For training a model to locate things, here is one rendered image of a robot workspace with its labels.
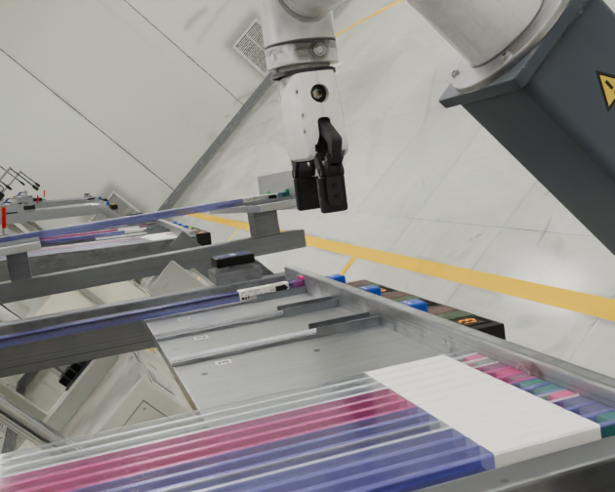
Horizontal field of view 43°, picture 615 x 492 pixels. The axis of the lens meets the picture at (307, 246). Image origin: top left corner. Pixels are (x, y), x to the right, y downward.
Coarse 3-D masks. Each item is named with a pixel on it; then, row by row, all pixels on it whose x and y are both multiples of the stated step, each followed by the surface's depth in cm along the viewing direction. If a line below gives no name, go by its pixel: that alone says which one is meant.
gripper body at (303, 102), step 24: (288, 72) 88; (312, 72) 87; (288, 96) 90; (312, 96) 88; (336, 96) 87; (288, 120) 91; (312, 120) 87; (336, 120) 87; (288, 144) 94; (312, 144) 87
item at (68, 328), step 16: (176, 304) 88; (192, 304) 88; (208, 304) 89; (224, 304) 90; (80, 320) 86; (96, 320) 85; (112, 320) 86; (128, 320) 86; (0, 336) 83; (16, 336) 83; (32, 336) 83; (48, 336) 84
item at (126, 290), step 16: (0, 208) 518; (16, 208) 525; (32, 208) 527; (48, 208) 536; (64, 208) 504; (80, 208) 507; (96, 208) 510; (112, 208) 544; (0, 224) 493; (96, 288) 514; (112, 288) 517; (128, 288) 520; (0, 304) 552; (48, 304) 505; (64, 304) 508; (80, 304) 511; (96, 304) 514
